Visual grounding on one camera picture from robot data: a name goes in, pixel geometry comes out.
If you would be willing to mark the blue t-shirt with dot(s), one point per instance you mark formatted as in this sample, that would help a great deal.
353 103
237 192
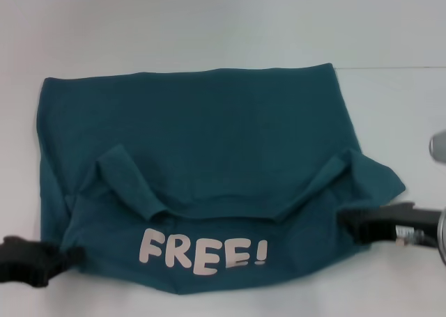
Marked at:
209 139

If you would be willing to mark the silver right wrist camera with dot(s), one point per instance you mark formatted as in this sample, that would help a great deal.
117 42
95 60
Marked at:
438 146

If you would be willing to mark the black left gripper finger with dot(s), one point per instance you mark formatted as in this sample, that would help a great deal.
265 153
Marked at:
71 257

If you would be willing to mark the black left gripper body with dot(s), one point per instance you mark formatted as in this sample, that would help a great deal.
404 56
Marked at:
24 261

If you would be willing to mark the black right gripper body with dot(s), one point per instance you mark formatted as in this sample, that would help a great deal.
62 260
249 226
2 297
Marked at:
400 221

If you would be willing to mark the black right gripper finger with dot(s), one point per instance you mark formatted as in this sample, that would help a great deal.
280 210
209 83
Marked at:
352 221

